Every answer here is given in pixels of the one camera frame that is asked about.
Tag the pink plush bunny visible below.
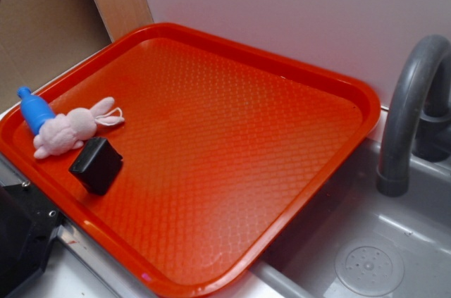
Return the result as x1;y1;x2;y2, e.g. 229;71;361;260
33;97;125;159

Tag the black box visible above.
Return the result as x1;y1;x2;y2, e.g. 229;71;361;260
68;137;123;196

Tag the grey toy sink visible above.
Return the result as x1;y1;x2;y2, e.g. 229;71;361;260
246;135;451;298

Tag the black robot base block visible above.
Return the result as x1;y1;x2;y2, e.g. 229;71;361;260
1;181;63;297

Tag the red plastic tray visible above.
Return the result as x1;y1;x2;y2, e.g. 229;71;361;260
1;23;381;297

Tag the blue toy bottle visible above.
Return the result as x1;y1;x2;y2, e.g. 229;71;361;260
17;86;56;136

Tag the grey toy faucet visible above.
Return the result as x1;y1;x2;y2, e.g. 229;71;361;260
376;35;450;197

